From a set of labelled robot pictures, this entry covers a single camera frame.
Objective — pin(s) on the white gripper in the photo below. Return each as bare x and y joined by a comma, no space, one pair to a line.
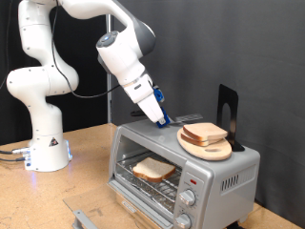
152,108

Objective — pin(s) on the spatula with blue grip block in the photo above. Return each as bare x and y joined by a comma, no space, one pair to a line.
189,118

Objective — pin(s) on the thick white bread slice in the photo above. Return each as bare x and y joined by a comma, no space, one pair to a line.
154,168

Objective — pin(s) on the silver oven timer knob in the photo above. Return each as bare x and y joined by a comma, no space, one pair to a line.
183,221

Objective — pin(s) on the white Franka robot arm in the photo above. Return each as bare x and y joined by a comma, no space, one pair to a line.
41,82

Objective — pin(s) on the red oven indicator light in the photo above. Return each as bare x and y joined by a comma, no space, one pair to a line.
193,182

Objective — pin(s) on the silver toaster oven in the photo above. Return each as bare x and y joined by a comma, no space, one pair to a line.
228,165

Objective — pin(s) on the silver oven temperature knob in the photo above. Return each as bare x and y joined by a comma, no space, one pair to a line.
188,197

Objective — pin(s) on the vertical metal pole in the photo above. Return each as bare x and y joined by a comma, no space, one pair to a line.
109,108

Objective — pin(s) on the oval wooden cutting board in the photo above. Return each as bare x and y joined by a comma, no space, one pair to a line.
209,153

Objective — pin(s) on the black metal bookend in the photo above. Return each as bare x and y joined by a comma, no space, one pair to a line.
233,105

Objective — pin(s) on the grey backdrop fabric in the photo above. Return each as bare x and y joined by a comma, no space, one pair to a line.
206,47

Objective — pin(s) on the black curtain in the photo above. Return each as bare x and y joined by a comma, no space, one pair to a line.
85,47

